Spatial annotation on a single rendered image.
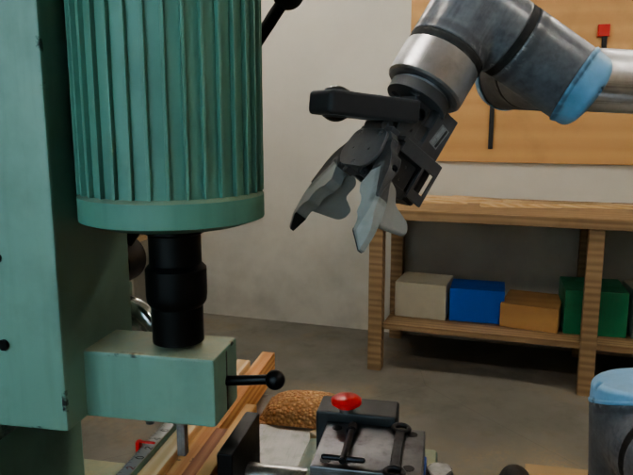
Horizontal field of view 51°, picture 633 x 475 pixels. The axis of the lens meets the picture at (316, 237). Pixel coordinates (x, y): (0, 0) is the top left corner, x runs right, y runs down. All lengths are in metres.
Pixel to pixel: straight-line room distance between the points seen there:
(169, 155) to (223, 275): 3.82
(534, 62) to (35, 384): 0.61
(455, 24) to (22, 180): 0.46
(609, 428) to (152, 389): 0.72
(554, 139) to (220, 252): 2.15
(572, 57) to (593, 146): 3.00
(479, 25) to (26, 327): 0.55
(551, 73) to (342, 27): 3.24
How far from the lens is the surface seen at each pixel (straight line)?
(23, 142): 0.64
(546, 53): 0.78
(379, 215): 0.64
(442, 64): 0.73
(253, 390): 0.93
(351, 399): 0.66
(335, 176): 0.74
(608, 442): 1.13
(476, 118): 3.79
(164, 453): 0.74
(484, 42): 0.76
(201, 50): 0.57
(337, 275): 4.08
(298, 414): 0.89
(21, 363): 0.69
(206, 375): 0.65
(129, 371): 0.68
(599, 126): 3.79
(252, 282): 4.29
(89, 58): 0.59
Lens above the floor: 1.29
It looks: 10 degrees down
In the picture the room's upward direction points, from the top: straight up
